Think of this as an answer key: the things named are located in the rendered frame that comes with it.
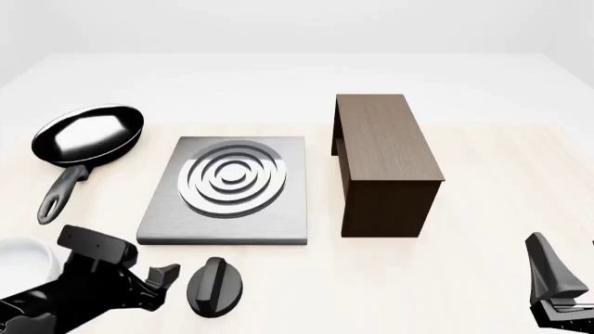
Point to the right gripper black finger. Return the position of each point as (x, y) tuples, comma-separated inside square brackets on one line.
[(547, 271)]

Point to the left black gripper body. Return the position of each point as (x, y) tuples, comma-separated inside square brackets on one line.
[(113, 287)]

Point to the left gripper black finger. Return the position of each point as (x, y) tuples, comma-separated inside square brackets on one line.
[(163, 273)]

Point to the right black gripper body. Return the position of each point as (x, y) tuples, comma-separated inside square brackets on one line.
[(564, 313)]

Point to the round black stove knob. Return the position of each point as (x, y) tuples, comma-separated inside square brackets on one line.
[(213, 288)]

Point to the flat silver-black stove plate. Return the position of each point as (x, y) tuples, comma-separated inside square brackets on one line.
[(232, 212)]

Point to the left flat plate on stalk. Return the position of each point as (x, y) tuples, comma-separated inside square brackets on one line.
[(95, 245)]

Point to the white bowl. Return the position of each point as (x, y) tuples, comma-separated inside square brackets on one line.
[(23, 259)]

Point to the black frying pan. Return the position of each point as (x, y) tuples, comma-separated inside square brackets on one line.
[(88, 134)]

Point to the dark brown wooden cabinet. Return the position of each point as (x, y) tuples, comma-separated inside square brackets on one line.
[(385, 146)]

